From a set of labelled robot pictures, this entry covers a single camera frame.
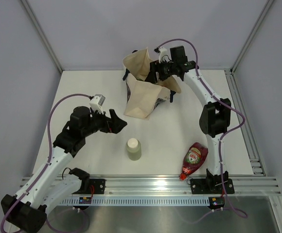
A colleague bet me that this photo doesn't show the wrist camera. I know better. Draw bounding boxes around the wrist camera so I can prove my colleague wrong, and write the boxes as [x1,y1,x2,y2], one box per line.
[89,94,106,114]
[154,47,167,63]

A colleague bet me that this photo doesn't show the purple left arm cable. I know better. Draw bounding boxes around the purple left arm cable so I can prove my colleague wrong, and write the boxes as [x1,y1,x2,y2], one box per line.
[0,93,91,233]

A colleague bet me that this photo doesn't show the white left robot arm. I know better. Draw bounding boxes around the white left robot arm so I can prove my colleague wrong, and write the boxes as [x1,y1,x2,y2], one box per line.
[0,106,127,233]

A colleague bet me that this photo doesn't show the beige canvas tote bag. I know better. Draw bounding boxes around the beige canvas tote bag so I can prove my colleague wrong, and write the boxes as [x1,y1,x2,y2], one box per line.
[123,49,181,119]

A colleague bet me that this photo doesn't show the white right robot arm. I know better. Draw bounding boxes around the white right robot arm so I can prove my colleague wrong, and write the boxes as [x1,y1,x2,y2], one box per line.
[146,46,235,194]

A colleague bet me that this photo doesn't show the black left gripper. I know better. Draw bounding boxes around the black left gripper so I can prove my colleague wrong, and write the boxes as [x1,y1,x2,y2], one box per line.
[82,107,126,137]

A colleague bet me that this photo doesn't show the left aluminium frame post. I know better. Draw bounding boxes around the left aluminium frame post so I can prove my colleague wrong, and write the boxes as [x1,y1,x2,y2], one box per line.
[19,0,64,75]

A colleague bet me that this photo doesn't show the green bottle standing white cap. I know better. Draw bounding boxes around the green bottle standing white cap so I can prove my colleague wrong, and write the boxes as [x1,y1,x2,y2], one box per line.
[126,138,141,161]

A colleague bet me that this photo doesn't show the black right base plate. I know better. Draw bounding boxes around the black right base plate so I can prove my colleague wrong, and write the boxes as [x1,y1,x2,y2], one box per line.
[188,178,235,195]

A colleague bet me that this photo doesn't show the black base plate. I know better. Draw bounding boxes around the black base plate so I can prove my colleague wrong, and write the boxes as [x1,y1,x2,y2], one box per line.
[81,179,106,195]
[188,178,235,195]

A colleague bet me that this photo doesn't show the red Fairy dish soap bottle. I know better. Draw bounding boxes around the red Fairy dish soap bottle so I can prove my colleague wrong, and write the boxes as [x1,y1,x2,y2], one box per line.
[179,142,209,180]

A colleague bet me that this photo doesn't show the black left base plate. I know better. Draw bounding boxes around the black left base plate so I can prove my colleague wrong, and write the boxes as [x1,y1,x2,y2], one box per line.
[81,179,106,195]

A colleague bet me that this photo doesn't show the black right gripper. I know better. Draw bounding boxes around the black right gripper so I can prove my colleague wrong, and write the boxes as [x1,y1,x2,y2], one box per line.
[145,58,176,84]

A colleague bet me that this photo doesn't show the right aluminium frame post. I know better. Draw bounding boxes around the right aluminium frame post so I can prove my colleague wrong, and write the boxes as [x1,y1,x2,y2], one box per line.
[230,0,276,74]

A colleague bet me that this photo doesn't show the aluminium frame post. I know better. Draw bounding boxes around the aluminium frame post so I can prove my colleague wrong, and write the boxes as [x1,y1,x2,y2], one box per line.
[230,0,276,74]
[19,0,64,75]

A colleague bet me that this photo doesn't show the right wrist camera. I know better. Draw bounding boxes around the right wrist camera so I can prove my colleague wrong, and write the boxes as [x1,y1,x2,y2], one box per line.
[154,47,167,63]

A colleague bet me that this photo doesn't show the white slotted cable duct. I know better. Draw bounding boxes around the white slotted cable duct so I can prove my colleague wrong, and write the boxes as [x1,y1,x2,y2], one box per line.
[59,196,210,206]

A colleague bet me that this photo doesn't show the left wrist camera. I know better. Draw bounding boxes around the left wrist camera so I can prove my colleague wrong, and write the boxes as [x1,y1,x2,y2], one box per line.
[89,94,106,114]

